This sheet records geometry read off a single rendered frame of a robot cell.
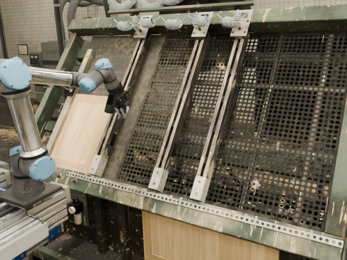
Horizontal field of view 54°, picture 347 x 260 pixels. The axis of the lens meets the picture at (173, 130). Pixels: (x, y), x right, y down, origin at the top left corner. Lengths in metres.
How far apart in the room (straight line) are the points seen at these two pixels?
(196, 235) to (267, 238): 0.60
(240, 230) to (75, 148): 1.28
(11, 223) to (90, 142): 0.88
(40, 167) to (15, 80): 0.39
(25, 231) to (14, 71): 0.69
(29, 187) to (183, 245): 1.03
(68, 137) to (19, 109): 1.05
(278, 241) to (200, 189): 0.46
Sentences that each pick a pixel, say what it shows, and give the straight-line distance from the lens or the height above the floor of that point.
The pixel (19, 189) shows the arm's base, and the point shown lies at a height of 1.08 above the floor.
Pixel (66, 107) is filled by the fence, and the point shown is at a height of 1.25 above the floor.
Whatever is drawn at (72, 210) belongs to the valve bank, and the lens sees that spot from 2.25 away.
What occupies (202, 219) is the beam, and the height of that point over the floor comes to 0.84.
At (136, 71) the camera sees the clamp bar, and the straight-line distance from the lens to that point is 2.41.
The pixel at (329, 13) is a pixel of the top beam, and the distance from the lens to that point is 2.12.
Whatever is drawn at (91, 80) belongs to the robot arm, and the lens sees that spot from 1.70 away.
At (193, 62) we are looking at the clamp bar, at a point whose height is 1.58.
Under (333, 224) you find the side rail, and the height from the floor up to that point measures 0.95.
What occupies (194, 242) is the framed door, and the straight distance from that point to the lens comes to 2.22.
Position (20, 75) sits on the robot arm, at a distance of 1.49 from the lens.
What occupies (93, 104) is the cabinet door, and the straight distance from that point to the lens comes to 2.53.
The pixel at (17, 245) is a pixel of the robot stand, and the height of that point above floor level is 0.92.
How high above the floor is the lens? 1.77
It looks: 16 degrees down
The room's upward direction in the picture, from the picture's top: 1 degrees counter-clockwise
